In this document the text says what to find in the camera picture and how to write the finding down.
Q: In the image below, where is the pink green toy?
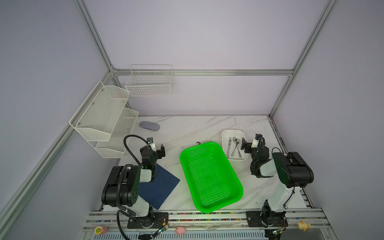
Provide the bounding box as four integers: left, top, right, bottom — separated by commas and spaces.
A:
94, 225, 108, 235

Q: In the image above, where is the white wire basket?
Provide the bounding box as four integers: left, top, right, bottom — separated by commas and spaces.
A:
125, 65, 174, 97

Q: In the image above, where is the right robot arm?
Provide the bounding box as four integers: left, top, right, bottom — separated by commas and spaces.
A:
241, 134, 314, 229

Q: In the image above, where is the pink toy ball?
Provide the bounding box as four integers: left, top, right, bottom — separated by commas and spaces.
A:
175, 227, 186, 235

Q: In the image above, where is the dark blue paper napkin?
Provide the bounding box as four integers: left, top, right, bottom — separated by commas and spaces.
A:
139, 165, 180, 210

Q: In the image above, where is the aluminium frame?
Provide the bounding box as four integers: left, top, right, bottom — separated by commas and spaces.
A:
1, 1, 338, 238

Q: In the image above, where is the silver spoon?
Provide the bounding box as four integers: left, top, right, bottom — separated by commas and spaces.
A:
231, 137, 239, 157

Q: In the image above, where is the yellow toy figure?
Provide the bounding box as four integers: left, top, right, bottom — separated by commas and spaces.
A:
298, 221, 312, 232

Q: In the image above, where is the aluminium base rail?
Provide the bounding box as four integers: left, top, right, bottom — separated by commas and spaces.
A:
79, 208, 337, 240

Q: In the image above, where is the silver knife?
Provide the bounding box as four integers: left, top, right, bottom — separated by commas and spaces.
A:
226, 137, 232, 158

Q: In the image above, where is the grey oval pouch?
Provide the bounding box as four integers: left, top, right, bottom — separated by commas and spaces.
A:
139, 121, 160, 132

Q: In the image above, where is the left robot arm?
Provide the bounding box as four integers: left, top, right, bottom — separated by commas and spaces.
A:
101, 134, 169, 229

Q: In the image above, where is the white rectangular tray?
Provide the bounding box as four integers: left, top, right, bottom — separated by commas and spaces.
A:
222, 129, 250, 161

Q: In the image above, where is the green plastic basket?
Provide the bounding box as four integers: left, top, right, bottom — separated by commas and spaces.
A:
180, 142, 244, 213

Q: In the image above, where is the white mesh two-tier shelf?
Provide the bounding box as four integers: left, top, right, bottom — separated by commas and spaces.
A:
69, 82, 139, 159

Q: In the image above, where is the silver fork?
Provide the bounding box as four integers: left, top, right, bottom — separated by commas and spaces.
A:
236, 139, 242, 159

